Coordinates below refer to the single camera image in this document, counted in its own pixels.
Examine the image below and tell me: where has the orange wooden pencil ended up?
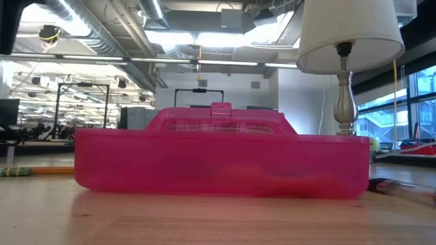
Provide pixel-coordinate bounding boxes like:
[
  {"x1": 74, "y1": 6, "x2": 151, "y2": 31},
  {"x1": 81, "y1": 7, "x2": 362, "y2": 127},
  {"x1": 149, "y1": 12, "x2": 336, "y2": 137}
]
[{"x1": 31, "y1": 166, "x2": 76, "y2": 176}]

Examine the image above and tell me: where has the silver ventilation duct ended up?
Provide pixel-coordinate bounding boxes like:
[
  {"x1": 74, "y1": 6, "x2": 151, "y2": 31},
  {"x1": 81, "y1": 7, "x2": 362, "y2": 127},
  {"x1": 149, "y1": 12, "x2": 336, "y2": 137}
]
[{"x1": 138, "y1": 0, "x2": 171, "y2": 30}]

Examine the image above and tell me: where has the black frame with camera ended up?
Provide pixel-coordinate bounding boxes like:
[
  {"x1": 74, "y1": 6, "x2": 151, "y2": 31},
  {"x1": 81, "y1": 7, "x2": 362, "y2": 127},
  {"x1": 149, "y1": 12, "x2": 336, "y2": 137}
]
[{"x1": 174, "y1": 88, "x2": 225, "y2": 108}]

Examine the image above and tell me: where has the grey ceiling box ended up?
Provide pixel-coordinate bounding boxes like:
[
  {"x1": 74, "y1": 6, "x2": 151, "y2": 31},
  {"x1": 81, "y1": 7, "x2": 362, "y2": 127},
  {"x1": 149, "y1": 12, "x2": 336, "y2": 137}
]
[{"x1": 220, "y1": 8, "x2": 243, "y2": 30}]

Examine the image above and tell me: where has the pink translucent plastic supply box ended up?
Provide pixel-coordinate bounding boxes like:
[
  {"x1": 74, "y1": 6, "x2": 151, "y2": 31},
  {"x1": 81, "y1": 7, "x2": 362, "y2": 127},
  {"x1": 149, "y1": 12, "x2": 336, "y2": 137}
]
[{"x1": 74, "y1": 101, "x2": 371, "y2": 200}]

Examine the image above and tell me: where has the table lamp with white shade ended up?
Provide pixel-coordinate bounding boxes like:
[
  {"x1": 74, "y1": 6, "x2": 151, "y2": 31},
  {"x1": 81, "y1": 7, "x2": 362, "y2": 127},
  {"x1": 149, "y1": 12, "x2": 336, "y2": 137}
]
[{"x1": 296, "y1": 0, "x2": 406, "y2": 137}]

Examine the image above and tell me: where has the long ceiling light bar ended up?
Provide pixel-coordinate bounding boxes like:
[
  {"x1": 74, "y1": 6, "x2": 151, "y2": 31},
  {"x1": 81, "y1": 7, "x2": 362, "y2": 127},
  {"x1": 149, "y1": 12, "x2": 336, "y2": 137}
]
[{"x1": 0, "y1": 52, "x2": 298, "y2": 69}]

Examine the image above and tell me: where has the black computer monitor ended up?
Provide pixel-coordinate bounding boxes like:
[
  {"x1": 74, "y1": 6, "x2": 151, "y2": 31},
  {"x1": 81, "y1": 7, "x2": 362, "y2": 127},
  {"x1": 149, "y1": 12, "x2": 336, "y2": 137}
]
[{"x1": 0, "y1": 98, "x2": 20, "y2": 126}]

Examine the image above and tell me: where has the grey partition panel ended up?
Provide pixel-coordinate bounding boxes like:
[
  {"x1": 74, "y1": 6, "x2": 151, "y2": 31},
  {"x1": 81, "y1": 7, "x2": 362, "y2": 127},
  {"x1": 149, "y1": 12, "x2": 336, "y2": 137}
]
[{"x1": 119, "y1": 107, "x2": 161, "y2": 130}]

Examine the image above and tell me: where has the clear pen with black cap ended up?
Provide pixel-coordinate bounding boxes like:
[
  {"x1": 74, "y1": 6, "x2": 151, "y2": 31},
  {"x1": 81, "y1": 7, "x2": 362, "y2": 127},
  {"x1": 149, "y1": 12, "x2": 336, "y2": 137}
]
[{"x1": 367, "y1": 178, "x2": 436, "y2": 208}]

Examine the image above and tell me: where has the tall black metal frame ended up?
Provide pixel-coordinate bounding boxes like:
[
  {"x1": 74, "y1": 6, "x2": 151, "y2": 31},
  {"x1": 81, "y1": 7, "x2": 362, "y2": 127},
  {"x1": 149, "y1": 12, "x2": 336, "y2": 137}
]
[{"x1": 50, "y1": 82, "x2": 110, "y2": 140}]

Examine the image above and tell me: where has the grey metal post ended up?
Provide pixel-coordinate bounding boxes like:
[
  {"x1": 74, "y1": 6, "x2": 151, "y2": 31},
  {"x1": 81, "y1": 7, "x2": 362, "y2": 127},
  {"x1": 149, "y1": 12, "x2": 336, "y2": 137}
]
[{"x1": 5, "y1": 143, "x2": 17, "y2": 166}]

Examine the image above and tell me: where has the red object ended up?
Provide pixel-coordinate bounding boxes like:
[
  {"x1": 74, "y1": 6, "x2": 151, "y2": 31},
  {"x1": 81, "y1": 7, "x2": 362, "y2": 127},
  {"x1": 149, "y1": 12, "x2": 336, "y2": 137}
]
[{"x1": 400, "y1": 140, "x2": 436, "y2": 156}]

